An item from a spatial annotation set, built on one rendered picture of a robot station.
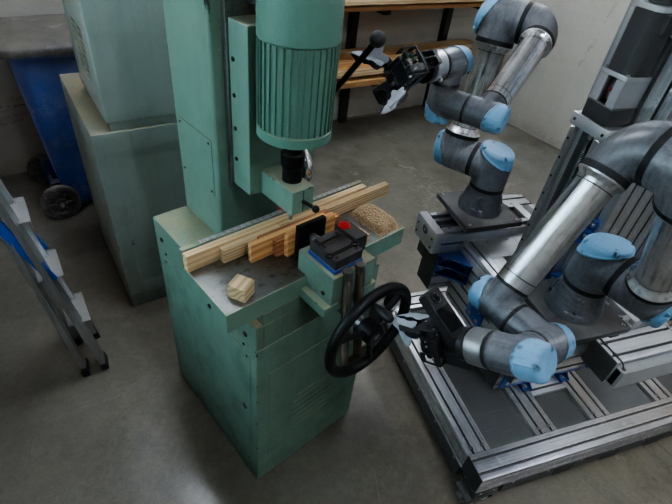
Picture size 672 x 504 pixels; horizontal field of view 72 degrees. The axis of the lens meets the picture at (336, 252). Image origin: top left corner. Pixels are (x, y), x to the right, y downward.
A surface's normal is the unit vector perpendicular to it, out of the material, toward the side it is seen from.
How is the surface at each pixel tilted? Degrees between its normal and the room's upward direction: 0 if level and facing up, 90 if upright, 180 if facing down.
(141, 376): 0
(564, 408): 0
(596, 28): 90
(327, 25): 90
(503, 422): 0
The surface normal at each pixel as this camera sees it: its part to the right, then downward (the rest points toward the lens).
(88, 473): 0.11, -0.77
